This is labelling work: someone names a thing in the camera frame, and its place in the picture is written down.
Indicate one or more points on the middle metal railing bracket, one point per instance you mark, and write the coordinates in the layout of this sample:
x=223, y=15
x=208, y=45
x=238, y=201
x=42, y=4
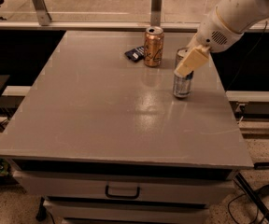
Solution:
x=156, y=12

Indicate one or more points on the black drawer handle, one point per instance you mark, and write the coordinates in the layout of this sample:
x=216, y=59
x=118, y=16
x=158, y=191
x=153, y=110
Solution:
x=122, y=193

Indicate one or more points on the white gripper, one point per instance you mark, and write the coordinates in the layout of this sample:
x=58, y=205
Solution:
x=214, y=32

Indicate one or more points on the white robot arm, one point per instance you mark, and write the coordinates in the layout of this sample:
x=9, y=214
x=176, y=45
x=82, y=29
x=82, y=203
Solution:
x=250, y=11

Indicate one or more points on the silver blue redbull can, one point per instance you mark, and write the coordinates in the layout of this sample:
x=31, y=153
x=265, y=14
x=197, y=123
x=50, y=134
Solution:
x=182, y=85

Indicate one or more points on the grey drawer cabinet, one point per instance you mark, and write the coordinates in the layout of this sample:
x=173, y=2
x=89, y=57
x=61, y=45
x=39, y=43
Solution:
x=93, y=118

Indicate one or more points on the metal railing bracket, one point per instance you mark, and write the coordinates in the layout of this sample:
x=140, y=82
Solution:
x=156, y=12
x=43, y=17

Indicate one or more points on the left metal railing bracket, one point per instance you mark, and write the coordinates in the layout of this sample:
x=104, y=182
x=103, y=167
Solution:
x=43, y=17

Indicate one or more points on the orange soda can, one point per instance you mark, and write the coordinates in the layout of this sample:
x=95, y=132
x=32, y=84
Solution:
x=153, y=46

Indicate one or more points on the dark blue snack packet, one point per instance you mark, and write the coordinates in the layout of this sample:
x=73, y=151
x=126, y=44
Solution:
x=136, y=54

